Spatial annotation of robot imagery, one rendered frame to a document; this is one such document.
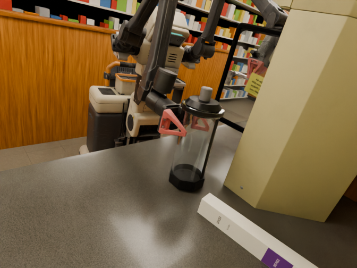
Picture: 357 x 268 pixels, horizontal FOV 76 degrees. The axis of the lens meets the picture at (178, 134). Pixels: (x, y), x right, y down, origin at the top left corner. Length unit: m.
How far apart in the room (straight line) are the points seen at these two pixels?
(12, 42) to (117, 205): 1.88
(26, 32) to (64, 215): 1.88
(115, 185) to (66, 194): 0.11
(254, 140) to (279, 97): 0.12
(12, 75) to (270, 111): 2.07
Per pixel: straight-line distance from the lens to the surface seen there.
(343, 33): 0.56
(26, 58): 2.31
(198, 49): 1.34
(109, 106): 1.60
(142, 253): 0.48
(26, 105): 2.43
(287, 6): 0.60
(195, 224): 0.56
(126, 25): 1.11
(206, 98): 0.55
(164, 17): 0.80
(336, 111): 0.60
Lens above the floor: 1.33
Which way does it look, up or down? 25 degrees down
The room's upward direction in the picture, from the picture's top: 14 degrees clockwise
